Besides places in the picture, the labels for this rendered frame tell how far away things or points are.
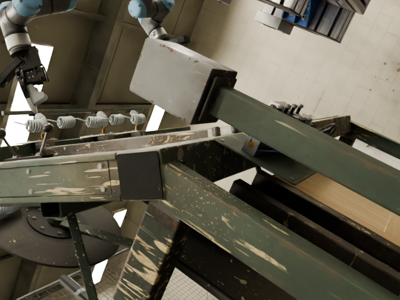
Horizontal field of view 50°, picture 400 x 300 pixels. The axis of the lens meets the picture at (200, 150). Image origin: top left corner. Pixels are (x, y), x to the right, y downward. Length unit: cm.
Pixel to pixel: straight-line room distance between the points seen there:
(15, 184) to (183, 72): 59
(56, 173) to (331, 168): 65
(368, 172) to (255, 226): 22
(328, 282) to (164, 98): 46
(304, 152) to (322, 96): 589
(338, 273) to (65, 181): 65
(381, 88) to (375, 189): 579
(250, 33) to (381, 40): 198
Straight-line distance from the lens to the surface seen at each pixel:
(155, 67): 88
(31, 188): 117
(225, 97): 83
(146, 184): 90
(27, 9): 143
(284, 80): 682
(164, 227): 91
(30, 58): 149
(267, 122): 80
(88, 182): 102
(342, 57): 664
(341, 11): 139
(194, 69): 83
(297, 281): 82
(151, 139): 172
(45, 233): 254
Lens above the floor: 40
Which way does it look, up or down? 23 degrees up
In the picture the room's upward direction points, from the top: 60 degrees counter-clockwise
